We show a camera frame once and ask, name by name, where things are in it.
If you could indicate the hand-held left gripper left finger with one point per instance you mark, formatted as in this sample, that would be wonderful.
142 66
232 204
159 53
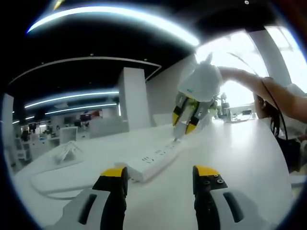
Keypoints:
81 210

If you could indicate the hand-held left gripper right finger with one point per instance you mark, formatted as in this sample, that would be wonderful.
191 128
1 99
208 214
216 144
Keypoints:
239 210

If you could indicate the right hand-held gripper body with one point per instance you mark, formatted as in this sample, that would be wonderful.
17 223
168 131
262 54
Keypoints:
204 81

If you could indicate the white charger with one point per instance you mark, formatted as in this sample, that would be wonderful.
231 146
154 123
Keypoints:
180 131

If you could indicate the wide white power strip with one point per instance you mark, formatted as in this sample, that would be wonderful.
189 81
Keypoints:
153 165

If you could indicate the white desk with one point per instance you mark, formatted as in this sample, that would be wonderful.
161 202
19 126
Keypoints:
220 158

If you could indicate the thin ceiling light strip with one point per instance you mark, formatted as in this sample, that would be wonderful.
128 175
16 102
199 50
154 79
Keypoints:
72 98
81 109

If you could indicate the long ceiling light strip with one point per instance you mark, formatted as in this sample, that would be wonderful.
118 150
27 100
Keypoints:
115 14

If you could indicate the white chair back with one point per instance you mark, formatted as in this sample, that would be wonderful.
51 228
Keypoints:
161 119

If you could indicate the white square pillar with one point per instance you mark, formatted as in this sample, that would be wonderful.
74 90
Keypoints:
134 100
8 124

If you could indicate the white folded stand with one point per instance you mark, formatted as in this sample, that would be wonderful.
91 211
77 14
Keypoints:
65 154

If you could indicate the person's head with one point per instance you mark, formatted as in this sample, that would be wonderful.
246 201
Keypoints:
266 110

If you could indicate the white rectangular panel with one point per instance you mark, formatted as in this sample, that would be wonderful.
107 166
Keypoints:
69 135

